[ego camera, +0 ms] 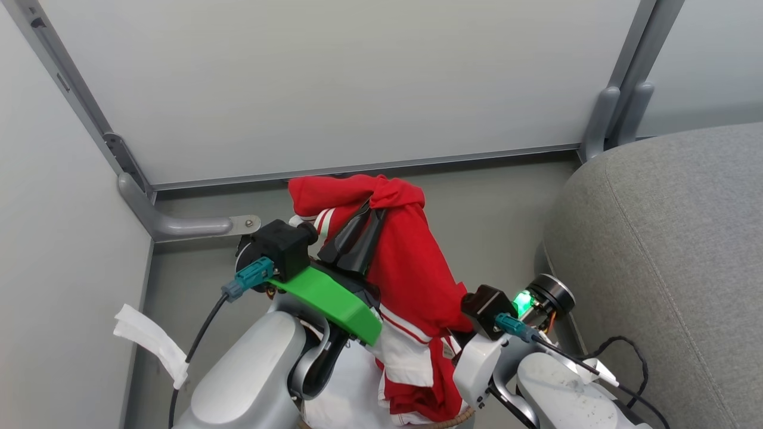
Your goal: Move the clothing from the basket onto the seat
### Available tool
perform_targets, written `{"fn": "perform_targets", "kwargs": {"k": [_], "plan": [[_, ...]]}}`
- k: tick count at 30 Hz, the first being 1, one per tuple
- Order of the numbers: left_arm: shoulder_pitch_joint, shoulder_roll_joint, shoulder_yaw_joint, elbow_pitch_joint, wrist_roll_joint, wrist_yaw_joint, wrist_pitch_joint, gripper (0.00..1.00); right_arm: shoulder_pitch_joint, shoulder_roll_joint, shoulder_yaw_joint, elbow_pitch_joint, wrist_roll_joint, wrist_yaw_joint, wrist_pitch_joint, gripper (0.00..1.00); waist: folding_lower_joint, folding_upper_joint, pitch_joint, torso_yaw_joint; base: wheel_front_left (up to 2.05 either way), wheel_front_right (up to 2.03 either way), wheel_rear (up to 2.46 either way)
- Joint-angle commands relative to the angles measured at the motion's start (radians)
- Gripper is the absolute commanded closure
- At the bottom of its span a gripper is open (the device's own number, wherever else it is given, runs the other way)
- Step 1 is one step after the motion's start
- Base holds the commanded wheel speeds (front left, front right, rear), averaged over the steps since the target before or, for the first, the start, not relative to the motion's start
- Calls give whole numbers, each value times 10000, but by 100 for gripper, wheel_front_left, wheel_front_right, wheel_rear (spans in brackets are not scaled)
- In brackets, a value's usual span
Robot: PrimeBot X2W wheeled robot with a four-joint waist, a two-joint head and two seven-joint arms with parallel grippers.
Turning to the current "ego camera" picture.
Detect cream basket woven brown rim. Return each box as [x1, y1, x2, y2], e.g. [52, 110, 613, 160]
[411, 407, 477, 429]

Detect teal right cable connector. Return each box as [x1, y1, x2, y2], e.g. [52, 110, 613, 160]
[495, 313, 540, 344]

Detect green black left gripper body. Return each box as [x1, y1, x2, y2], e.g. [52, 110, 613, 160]
[268, 262, 383, 346]

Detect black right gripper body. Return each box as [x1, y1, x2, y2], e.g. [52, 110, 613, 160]
[511, 273, 576, 332]

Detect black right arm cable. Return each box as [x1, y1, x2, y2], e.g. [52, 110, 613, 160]
[532, 335, 671, 429]

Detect grey frame post with foot plate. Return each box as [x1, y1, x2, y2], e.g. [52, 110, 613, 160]
[0, 0, 263, 244]

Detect grey frame post curved feet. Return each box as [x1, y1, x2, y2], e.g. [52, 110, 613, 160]
[581, 0, 686, 163]

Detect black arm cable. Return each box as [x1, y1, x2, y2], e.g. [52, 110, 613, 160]
[532, 335, 671, 429]
[169, 293, 230, 429]

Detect red white striped garment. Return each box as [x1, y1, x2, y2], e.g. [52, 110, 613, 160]
[288, 174, 474, 425]

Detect grey fabric sofa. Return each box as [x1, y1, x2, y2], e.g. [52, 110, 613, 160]
[542, 122, 763, 429]

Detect teal left cable connector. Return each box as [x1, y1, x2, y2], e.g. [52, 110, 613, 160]
[222, 257, 276, 301]

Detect teal cable connector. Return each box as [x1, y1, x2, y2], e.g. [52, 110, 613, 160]
[495, 313, 540, 344]
[222, 257, 276, 301]

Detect looped thin black cable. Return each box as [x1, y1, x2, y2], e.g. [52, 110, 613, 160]
[581, 335, 650, 409]

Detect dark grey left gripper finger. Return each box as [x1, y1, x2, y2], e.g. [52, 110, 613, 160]
[341, 208, 388, 276]
[318, 201, 371, 267]

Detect white paper tape strip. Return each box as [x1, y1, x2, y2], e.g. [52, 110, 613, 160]
[113, 304, 190, 390]

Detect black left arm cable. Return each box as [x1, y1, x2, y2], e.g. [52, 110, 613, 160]
[169, 293, 230, 429]

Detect grey metal frame rail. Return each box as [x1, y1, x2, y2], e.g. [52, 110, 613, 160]
[152, 143, 582, 192]

